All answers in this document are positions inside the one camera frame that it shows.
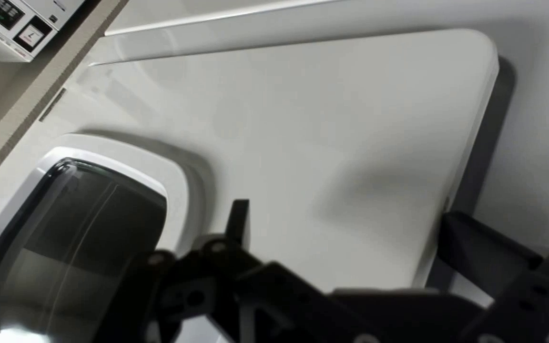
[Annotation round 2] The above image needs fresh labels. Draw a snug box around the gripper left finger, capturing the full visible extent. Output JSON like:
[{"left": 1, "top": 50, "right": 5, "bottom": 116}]
[{"left": 96, "top": 199, "right": 366, "bottom": 343}]

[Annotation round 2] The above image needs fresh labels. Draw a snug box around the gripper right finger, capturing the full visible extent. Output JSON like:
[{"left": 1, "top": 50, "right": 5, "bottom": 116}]
[{"left": 438, "top": 211, "right": 549, "bottom": 343}]

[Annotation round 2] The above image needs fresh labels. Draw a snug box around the white washing machine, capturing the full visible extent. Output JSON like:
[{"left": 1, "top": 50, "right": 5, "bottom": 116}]
[
  {"left": 0, "top": 0, "right": 549, "bottom": 343},
  {"left": 0, "top": 0, "right": 86, "bottom": 63}
]

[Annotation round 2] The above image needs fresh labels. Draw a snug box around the white washing machine door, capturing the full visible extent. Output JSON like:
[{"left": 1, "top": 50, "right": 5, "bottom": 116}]
[{"left": 0, "top": 29, "right": 500, "bottom": 343}]

